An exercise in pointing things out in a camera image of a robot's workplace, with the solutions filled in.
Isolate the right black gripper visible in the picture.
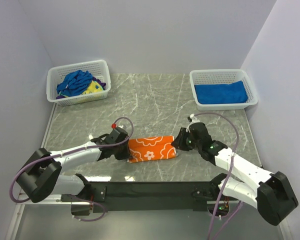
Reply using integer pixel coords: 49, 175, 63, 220
170, 126, 202, 151

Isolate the orange towel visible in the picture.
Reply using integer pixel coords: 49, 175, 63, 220
127, 135, 177, 164

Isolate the blue towel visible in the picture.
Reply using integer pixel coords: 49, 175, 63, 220
56, 70, 93, 97
194, 81, 248, 105

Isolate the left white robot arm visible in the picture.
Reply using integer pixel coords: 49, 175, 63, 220
13, 126, 131, 203

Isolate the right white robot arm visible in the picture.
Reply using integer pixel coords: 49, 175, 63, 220
171, 122, 299, 226

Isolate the black base beam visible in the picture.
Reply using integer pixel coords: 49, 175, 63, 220
61, 181, 227, 214

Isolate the purple towel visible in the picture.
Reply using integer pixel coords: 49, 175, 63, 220
92, 77, 107, 90

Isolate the yellow patterned towel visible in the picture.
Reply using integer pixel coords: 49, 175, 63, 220
81, 80, 104, 95

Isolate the right white plastic basket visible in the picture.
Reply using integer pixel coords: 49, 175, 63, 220
189, 69, 258, 111

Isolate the white plastic basket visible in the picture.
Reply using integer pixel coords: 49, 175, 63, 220
189, 69, 258, 111
46, 59, 111, 107

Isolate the left white plastic basket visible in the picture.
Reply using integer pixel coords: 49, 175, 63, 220
46, 59, 111, 107

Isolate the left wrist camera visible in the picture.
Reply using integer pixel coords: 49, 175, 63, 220
111, 123, 127, 131

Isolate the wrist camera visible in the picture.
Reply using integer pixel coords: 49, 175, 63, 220
186, 113, 201, 133
111, 123, 127, 131

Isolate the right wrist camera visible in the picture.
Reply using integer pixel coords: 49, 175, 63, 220
186, 113, 201, 133

